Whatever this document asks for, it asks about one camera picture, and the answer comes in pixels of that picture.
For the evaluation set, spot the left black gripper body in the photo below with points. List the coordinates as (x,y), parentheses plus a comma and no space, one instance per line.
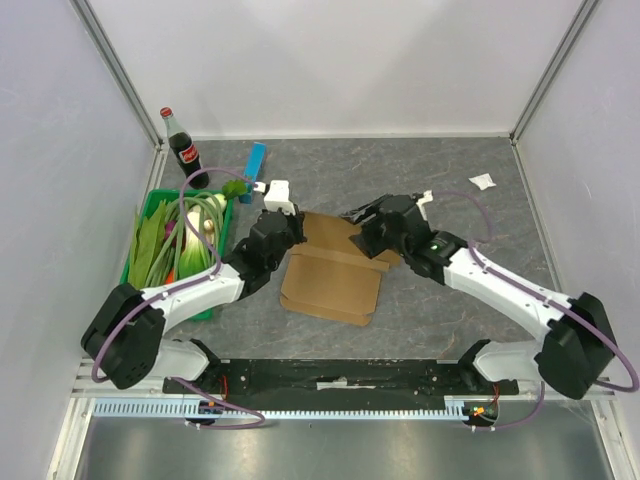
(294,231)

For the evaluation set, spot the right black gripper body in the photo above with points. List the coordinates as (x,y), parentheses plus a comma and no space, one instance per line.
(373,215)

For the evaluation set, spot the brown cardboard box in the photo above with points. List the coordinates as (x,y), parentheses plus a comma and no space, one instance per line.
(329,277)

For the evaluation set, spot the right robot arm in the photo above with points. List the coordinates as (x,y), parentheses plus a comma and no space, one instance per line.
(571,338)

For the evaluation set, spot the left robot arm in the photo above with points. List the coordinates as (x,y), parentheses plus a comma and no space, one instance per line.
(127,340)

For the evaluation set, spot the white radish with leaves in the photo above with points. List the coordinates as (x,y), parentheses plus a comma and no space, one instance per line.
(230,190)

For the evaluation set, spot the green long beans bundle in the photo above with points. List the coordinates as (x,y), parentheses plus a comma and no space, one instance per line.
(180,253)

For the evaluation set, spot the blue rectangular block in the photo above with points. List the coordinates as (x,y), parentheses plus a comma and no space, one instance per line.
(253,166)

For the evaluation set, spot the white green bok choy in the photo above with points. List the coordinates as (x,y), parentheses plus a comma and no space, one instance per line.
(195,256)

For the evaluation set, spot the white paper scrap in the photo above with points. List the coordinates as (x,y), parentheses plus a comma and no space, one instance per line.
(483,181)

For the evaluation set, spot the purple eggplant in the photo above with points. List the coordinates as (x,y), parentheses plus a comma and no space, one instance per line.
(169,227)

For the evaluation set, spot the cola glass bottle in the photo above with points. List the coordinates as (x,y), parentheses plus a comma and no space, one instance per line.
(185,150)

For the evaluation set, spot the green leafy vegetable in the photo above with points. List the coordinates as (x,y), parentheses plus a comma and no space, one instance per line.
(147,240)

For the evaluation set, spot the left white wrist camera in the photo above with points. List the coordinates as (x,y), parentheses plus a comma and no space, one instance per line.
(276,196)

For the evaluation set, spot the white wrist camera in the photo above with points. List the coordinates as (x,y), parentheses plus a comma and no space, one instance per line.
(422,201)
(276,196)

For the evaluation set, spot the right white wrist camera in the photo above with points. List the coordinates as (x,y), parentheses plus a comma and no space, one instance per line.
(422,201)

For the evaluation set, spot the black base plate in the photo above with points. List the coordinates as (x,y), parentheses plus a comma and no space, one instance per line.
(341,384)

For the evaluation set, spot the blue slotted cable duct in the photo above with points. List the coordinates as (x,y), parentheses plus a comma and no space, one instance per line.
(194,408)

